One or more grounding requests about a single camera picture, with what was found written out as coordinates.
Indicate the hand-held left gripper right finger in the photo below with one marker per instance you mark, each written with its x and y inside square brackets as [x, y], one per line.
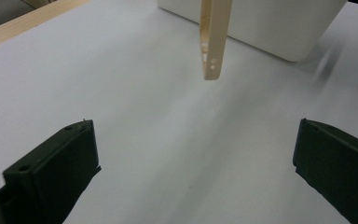
[338, 168]

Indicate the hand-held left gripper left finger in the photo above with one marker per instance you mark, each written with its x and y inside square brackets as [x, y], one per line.
[52, 174]

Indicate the white plastic storage bin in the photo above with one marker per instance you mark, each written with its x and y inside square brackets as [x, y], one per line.
[276, 25]

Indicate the beige painted-print phone case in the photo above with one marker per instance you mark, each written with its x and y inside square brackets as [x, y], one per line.
[219, 37]

